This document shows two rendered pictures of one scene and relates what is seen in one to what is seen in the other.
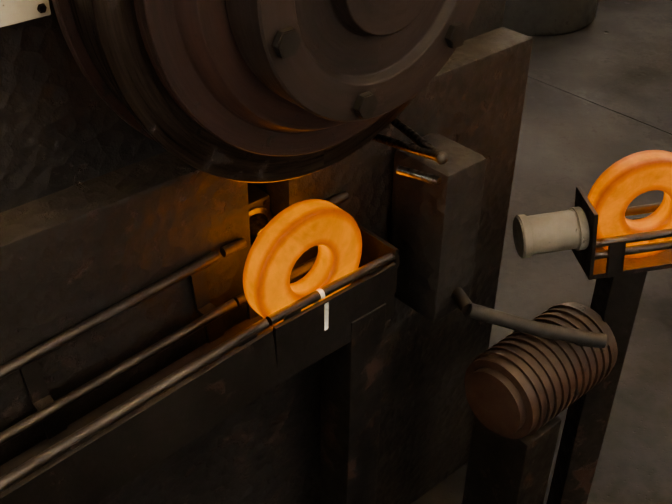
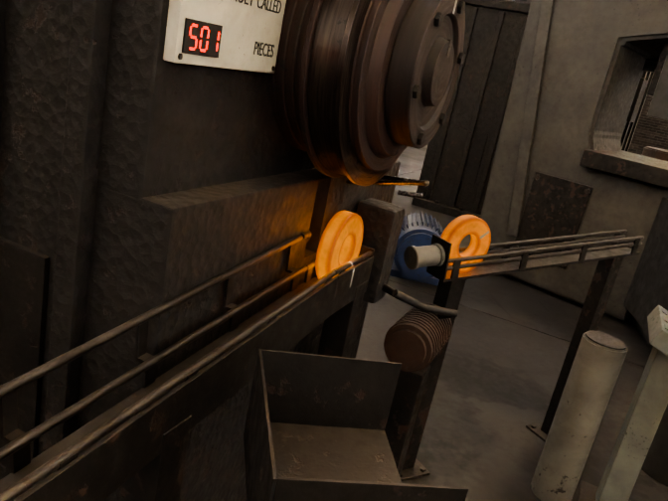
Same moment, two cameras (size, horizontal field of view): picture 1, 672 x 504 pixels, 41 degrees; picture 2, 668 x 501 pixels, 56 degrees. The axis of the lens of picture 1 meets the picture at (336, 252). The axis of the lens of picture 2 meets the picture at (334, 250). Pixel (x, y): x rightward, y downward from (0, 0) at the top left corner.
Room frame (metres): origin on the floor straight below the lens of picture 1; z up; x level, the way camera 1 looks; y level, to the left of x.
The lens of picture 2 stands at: (-0.25, 0.59, 1.11)
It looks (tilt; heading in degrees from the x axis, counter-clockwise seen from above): 17 degrees down; 334
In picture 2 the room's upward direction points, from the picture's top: 12 degrees clockwise
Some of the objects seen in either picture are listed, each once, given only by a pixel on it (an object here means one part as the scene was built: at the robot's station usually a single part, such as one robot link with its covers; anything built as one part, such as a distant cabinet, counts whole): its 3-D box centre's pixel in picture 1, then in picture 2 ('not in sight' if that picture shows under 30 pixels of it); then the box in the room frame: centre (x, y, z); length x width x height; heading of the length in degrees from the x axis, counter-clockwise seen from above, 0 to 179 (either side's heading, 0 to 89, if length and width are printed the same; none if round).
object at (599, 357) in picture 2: not in sight; (577, 419); (0.85, -0.82, 0.26); 0.12 x 0.12 x 0.52
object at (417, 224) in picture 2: not in sight; (417, 244); (2.67, -1.36, 0.17); 0.57 x 0.31 x 0.34; 152
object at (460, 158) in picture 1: (432, 227); (371, 250); (1.02, -0.13, 0.68); 0.11 x 0.08 x 0.24; 42
